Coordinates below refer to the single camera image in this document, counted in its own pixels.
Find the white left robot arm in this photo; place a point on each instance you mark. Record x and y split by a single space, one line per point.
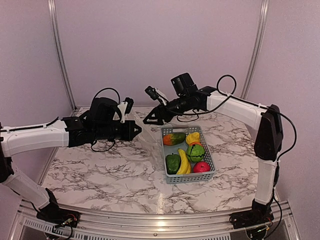
22 139

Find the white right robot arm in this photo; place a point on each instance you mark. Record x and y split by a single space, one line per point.
264 122

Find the right aluminium frame post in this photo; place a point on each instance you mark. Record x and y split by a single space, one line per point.
260 33

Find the green toy watermelon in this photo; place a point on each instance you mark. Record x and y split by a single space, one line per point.
195 153

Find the red toy apple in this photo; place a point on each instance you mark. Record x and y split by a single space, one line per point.
201 167

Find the grey plastic basket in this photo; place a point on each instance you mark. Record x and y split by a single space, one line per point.
168 150

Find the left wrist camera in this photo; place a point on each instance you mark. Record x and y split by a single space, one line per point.
125 108

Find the aluminium frame post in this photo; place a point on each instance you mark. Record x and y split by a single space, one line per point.
260 33
60 56

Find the green toy bell pepper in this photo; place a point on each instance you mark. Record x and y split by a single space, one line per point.
173 162

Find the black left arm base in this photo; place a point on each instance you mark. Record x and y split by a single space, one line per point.
54 214

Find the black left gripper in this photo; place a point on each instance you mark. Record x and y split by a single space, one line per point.
129 135

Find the green orange toy mango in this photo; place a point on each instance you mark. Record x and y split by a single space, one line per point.
173 139

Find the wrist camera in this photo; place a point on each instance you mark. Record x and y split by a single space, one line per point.
125 108
156 95

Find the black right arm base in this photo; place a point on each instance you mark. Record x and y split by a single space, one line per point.
258 214

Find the yellow toy banana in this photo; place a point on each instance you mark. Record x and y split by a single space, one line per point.
185 166

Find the left aluminium frame post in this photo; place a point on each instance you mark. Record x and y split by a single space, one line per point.
60 56

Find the aluminium front rail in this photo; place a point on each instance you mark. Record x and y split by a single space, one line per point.
108 225

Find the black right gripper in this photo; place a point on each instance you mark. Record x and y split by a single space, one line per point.
158 116

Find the clear zip top bag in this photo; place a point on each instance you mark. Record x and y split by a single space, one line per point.
147 138

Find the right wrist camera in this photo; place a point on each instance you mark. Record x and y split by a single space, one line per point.
156 95

